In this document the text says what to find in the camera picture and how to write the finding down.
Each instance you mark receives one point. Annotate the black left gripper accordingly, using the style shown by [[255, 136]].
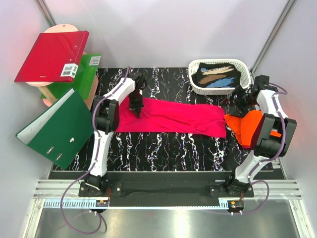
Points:
[[136, 108]]

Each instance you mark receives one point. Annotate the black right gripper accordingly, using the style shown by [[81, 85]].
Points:
[[240, 110]]

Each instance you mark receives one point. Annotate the magenta pink t shirt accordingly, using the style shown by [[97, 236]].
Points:
[[164, 116]]

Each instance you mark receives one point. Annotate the white plastic basket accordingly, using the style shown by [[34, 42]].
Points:
[[245, 80]]

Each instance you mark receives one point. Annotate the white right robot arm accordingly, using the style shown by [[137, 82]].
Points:
[[273, 134]]

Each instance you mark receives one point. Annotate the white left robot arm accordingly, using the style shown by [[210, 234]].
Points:
[[106, 121]]

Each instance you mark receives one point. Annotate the orange folded t shirt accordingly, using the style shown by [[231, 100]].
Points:
[[245, 127]]

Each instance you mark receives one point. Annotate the black printed t shirt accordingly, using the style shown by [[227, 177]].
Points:
[[216, 75]]

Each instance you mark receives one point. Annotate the light green folder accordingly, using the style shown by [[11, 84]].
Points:
[[84, 78]]

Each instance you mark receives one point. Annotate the pink wooden stool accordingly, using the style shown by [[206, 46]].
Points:
[[47, 97]]

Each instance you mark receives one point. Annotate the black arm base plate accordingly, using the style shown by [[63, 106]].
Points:
[[122, 188]]

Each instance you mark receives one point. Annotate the dark green ring binder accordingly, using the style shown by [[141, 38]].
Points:
[[61, 131]]

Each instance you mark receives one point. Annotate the red ring binder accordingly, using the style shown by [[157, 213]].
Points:
[[54, 57]]

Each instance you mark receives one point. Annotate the aluminium frame rail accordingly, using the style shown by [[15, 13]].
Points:
[[62, 193]]

